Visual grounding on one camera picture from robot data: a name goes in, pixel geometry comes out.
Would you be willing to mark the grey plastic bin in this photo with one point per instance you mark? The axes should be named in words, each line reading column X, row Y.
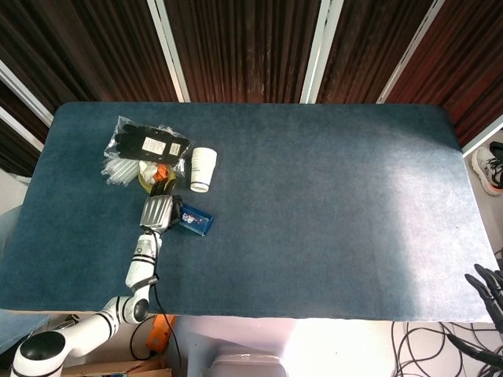
column 247, row 367

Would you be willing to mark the bag of clear tubes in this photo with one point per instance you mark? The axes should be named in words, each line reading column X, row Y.
column 118, row 170

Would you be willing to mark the bag of black gloves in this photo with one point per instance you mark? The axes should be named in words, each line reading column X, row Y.
column 129, row 143

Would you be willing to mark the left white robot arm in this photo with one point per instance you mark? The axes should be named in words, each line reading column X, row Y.
column 139, row 271

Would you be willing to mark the blue rectangular box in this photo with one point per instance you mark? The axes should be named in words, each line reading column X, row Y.
column 196, row 222

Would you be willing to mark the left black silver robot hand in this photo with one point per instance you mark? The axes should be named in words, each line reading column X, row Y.
column 157, row 212

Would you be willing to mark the brown pleated screen panel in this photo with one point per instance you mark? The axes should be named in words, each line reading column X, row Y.
column 365, row 47
column 98, row 51
column 243, row 51
column 471, row 59

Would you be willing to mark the white orange sneaker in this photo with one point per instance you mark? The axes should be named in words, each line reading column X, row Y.
column 487, row 173

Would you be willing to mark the cardboard box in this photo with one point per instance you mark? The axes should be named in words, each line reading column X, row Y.
column 118, row 369

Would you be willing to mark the blue denim fabric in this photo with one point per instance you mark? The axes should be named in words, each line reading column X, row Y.
column 19, row 326

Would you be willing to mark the white screen frame post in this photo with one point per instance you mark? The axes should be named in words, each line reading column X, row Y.
column 23, row 92
column 410, row 51
column 169, row 51
column 483, row 137
column 21, row 127
column 320, row 51

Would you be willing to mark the crumpled white orange wrapper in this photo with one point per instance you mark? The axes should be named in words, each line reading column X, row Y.
column 148, row 169

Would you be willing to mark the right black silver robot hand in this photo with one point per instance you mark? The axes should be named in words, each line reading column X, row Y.
column 491, row 286

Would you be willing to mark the white paper cup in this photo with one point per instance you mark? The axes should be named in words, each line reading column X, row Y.
column 202, row 165

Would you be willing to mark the yellow tape roll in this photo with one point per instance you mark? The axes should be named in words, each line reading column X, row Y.
column 143, row 184

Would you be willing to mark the orange tool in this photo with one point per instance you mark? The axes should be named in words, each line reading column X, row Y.
column 157, row 334

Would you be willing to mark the blue table cloth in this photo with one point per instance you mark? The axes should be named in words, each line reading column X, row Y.
column 314, row 196

